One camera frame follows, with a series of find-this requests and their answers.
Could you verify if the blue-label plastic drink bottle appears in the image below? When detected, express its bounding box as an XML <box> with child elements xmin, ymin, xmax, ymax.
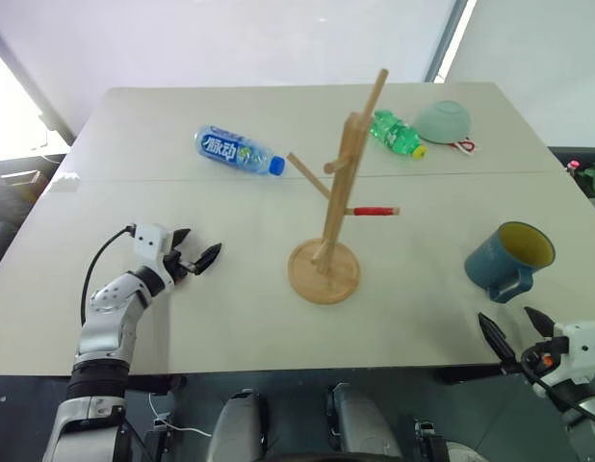
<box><xmin>194</xmin><ymin>123</ymin><xmax>288</xmax><ymax>179</ymax></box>

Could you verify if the pale green bowl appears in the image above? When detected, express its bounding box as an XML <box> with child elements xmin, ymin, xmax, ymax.
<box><xmin>413</xmin><ymin>99</ymin><xmax>474</xmax><ymax>145</ymax></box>

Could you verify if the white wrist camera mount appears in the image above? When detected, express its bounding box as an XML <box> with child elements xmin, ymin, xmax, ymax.
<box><xmin>541</xmin><ymin>321</ymin><xmax>595</xmax><ymax>387</ymax></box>
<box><xmin>133</xmin><ymin>222</ymin><xmax>177</xmax><ymax>289</ymax></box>

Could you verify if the blue mug yellow inside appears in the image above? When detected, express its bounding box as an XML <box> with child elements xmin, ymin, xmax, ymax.
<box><xmin>463</xmin><ymin>220</ymin><xmax>556</xmax><ymax>305</ymax></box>

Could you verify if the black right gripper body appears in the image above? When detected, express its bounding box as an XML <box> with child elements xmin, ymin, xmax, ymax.
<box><xmin>501</xmin><ymin>336</ymin><xmax>572</xmax><ymax>381</ymax></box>

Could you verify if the green plant with red top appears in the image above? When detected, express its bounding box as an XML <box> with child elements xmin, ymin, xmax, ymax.
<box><xmin>566</xmin><ymin>161</ymin><xmax>595</xmax><ymax>199</ymax></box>

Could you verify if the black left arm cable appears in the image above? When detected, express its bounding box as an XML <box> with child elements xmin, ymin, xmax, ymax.
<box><xmin>80</xmin><ymin>224</ymin><xmax>138</xmax><ymax>334</ymax></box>

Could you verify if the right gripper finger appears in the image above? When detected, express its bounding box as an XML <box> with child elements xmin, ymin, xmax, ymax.
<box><xmin>477</xmin><ymin>312</ymin><xmax>519</xmax><ymax>370</ymax></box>
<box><xmin>524</xmin><ymin>305</ymin><xmax>558</xmax><ymax>344</ymax></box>

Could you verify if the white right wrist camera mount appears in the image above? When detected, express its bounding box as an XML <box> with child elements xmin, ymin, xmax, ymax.
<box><xmin>541</xmin><ymin>321</ymin><xmax>595</xmax><ymax>387</ymax></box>

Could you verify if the wooden mug tree stand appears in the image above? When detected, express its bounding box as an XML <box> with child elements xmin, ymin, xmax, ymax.
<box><xmin>286</xmin><ymin>68</ymin><xmax>401</xmax><ymax>306</ymax></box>

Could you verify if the green plastic bottle yellow cap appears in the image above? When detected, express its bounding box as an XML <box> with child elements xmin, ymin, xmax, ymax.
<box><xmin>369</xmin><ymin>109</ymin><xmax>429</xmax><ymax>161</ymax></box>

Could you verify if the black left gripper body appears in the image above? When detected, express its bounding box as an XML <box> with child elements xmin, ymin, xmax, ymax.
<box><xmin>163</xmin><ymin>248</ymin><xmax>196</xmax><ymax>286</ymax></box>

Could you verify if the red and white tag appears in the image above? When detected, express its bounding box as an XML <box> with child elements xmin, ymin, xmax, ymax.
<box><xmin>450</xmin><ymin>137</ymin><xmax>481</xmax><ymax>158</ymax></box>

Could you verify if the thin white cable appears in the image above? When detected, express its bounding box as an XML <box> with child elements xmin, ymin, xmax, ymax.
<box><xmin>149</xmin><ymin>393</ymin><xmax>213</xmax><ymax>439</ymax></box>

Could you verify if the dark window frame post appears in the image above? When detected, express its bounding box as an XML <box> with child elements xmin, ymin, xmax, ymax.
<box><xmin>424</xmin><ymin>0</ymin><xmax>474</xmax><ymax>84</ymax></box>
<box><xmin>0</xmin><ymin>16</ymin><xmax>76</xmax><ymax>145</ymax></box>

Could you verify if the grey rounded robot leg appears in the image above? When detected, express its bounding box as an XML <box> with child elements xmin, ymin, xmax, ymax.
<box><xmin>212</xmin><ymin>388</ymin><xmax>271</xmax><ymax>462</ymax></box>
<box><xmin>324</xmin><ymin>381</ymin><xmax>404</xmax><ymax>462</ymax></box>

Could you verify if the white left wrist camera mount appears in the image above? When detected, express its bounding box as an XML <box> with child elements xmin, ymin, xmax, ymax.
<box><xmin>133</xmin><ymin>222</ymin><xmax>177</xmax><ymax>289</ymax></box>

